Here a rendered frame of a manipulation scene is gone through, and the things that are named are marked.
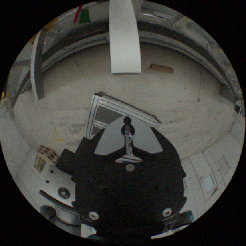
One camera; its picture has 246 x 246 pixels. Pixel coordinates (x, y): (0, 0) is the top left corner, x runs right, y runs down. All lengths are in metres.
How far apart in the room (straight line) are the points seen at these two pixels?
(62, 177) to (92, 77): 0.98
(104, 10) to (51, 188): 0.50
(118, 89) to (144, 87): 0.33
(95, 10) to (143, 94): 0.94
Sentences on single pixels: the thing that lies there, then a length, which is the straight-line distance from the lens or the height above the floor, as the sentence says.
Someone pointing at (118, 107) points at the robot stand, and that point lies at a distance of 0.76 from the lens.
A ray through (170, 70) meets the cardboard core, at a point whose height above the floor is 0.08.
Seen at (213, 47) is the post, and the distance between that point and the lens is 0.56.
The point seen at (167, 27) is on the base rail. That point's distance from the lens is 0.39.
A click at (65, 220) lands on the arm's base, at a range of 0.41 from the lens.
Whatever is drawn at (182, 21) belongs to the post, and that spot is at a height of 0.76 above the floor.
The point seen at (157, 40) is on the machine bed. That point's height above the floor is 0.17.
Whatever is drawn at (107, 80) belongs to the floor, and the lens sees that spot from 0.96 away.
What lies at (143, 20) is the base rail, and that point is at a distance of 0.36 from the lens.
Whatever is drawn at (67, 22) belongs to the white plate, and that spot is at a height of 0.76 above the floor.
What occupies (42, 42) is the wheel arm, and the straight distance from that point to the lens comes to 0.34.
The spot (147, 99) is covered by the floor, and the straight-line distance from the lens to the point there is 1.01.
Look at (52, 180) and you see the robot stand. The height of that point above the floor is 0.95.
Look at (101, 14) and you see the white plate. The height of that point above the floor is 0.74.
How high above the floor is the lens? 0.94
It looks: 59 degrees down
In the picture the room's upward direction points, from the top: 178 degrees counter-clockwise
